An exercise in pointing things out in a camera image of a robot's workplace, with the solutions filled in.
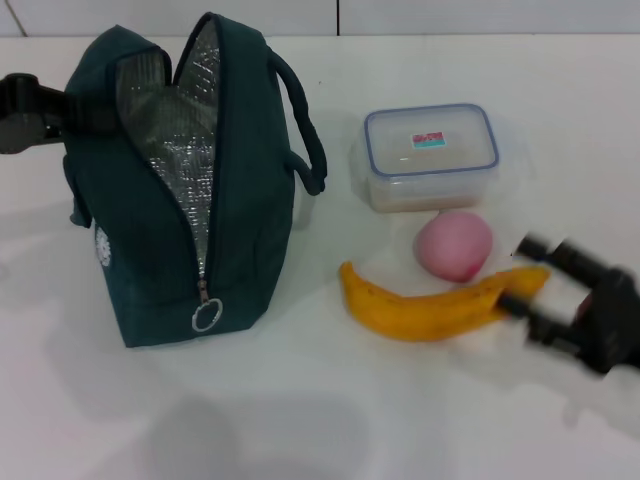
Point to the dark teal insulated lunch bag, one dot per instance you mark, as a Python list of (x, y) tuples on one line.
[(130, 240)]

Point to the yellow banana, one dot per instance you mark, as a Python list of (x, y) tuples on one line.
[(415, 315)]

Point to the clear plastic food container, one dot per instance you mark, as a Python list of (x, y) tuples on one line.
[(430, 160)]

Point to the pink peach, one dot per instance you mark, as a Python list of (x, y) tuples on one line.
[(450, 245)]

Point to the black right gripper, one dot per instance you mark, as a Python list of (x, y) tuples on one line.
[(610, 325)]

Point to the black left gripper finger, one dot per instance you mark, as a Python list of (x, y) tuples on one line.
[(25, 135), (85, 112)]

